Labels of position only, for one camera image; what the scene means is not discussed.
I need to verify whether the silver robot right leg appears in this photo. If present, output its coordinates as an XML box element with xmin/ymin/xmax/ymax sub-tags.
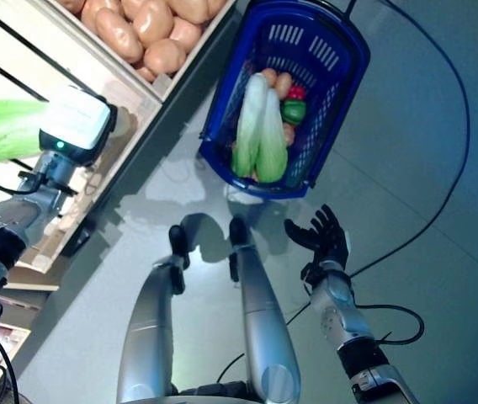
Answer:
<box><xmin>228</xmin><ymin>216</ymin><xmax>301</xmax><ymax>404</ymax></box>

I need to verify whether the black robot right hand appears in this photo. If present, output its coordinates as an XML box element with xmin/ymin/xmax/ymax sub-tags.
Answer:
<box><xmin>284</xmin><ymin>205</ymin><xmax>352</xmax><ymax>271</ymax></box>

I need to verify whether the blue plastic shopping basket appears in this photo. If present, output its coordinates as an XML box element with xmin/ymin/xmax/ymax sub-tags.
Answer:
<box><xmin>199</xmin><ymin>0</ymin><xmax>371</xmax><ymax>199</ymax></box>

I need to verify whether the dark robot pelvis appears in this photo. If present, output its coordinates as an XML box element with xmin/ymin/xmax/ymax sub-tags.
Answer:
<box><xmin>171</xmin><ymin>380</ymin><xmax>257</xmax><ymax>404</ymax></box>

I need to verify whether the green bell pepper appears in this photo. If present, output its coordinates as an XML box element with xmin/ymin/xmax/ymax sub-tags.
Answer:
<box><xmin>281</xmin><ymin>99</ymin><xmax>307</xmax><ymax>126</ymax></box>

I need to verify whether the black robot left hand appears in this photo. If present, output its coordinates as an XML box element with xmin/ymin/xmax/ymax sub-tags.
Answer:
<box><xmin>38</xmin><ymin>86</ymin><xmax>119</xmax><ymax>167</ymax></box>

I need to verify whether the long black floor cable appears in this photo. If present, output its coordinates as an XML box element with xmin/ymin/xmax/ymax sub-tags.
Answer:
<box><xmin>346</xmin><ymin>0</ymin><xmax>471</xmax><ymax>279</ymax></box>

